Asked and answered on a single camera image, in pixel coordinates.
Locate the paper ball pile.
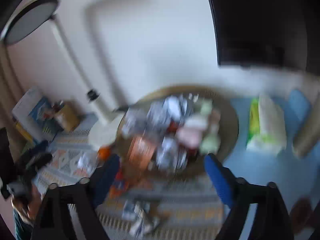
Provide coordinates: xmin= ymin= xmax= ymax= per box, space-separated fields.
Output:
xmin=77 ymin=152 xmax=98 ymax=174

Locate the orange tangerine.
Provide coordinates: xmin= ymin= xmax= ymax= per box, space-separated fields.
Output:
xmin=98 ymin=146 xmax=112 ymax=161

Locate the plaid bow hair clip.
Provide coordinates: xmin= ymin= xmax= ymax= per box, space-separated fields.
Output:
xmin=121 ymin=198 xmax=171 ymax=239

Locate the orange cardboard box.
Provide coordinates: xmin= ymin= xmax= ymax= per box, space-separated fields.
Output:
xmin=127 ymin=135 xmax=157 ymax=171

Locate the pastel plush toy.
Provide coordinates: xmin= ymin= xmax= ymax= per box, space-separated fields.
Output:
xmin=175 ymin=99 xmax=221 ymax=155

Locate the orange snack packet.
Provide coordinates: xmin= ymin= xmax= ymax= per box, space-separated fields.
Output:
xmin=108 ymin=165 xmax=130 ymax=199

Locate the dark green sleeve forearm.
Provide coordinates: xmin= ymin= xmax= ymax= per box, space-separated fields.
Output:
xmin=13 ymin=209 xmax=33 ymax=240

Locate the person's left hand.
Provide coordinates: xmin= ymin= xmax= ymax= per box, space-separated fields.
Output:
xmin=11 ymin=184 xmax=42 ymax=225

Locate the round wooden stand base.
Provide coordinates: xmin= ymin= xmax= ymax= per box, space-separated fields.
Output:
xmin=289 ymin=197 xmax=319 ymax=239

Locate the upright books stack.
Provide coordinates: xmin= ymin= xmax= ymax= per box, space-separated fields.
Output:
xmin=11 ymin=87 xmax=62 ymax=143

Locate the patterned woven table mat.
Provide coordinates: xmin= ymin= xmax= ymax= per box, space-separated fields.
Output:
xmin=35 ymin=127 xmax=225 ymax=239

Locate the green tissue pack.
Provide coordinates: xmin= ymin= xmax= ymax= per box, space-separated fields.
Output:
xmin=246 ymin=94 xmax=287 ymax=155

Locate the gold thermos bottle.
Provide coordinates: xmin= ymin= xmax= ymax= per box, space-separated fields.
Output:
xmin=292 ymin=114 xmax=319 ymax=159

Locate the amber ribbed glass bowl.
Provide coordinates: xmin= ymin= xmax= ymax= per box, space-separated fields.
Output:
xmin=117 ymin=86 xmax=239 ymax=179

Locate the crumpled paper in bowl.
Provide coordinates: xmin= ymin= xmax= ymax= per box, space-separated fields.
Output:
xmin=120 ymin=94 xmax=194 ymax=174

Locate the white desk lamp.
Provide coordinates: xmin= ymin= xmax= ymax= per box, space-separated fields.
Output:
xmin=0 ymin=0 xmax=121 ymax=151

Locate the black monitor screen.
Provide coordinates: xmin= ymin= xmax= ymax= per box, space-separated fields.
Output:
xmin=208 ymin=0 xmax=319 ymax=76

